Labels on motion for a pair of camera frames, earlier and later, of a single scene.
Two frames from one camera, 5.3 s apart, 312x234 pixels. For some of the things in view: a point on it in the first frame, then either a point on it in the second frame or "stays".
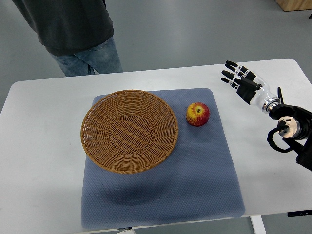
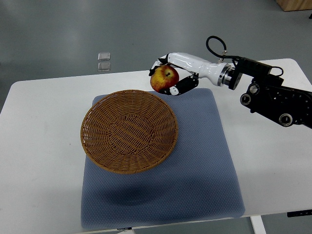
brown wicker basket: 128,131 stays
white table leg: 258,224 stays
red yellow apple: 197,114 -> 164,77
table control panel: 301,213 stays
